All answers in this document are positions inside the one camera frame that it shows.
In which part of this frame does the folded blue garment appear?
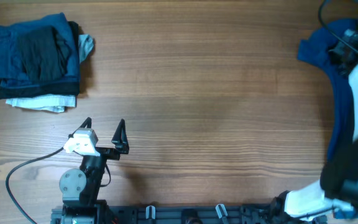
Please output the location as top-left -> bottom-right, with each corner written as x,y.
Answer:
0,12 -> 81,90

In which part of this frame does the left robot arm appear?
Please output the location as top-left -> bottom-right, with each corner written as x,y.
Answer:
50,118 -> 129,224

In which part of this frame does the folded black garment underneath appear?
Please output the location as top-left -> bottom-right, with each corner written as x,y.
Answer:
0,21 -> 81,101

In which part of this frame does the folded white garment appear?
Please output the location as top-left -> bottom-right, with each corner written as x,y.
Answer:
6,34 -> 94,113

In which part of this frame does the folded black garment on top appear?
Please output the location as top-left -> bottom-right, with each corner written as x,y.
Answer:
17,26 -> 71,83

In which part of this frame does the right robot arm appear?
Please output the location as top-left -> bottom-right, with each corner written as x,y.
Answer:
268,19 -> 358,223

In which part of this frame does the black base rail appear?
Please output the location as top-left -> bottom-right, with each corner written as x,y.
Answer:
50,203 -> 328,224

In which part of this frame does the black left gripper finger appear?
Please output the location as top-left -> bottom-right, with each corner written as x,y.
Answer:
111,119 -> 129,154
68,117 -> 92,138

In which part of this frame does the blue shirt on right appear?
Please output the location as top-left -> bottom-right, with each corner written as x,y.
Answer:
296,17 -> 358,220

